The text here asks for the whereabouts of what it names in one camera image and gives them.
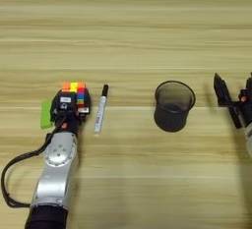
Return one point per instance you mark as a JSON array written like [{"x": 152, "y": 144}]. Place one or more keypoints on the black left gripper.
[{"x": 69, "y": 121}]

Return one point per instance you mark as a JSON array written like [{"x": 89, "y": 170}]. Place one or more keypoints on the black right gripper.
[{"x": 246, "y": 108}]

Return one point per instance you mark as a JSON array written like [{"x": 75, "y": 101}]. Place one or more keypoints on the green rectangular block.
[{"x": 46, "y": 114}]

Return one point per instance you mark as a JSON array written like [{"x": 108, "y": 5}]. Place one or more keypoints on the black marker pen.
[{"x": 235, "y": 118}]

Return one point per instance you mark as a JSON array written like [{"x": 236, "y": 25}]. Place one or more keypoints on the black mesh pen cup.
[{"x": 174, "y": 105}]

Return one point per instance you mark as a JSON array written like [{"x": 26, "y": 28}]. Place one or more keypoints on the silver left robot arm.
[{"x": 55, "y": 170}]

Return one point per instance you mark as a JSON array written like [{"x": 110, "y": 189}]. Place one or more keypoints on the multicolour block cube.
[{"x": 76, "y": 88}]

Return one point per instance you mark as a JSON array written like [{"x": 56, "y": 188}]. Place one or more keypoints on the white marker with black cap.
[{"x": 101, "y": 111}]

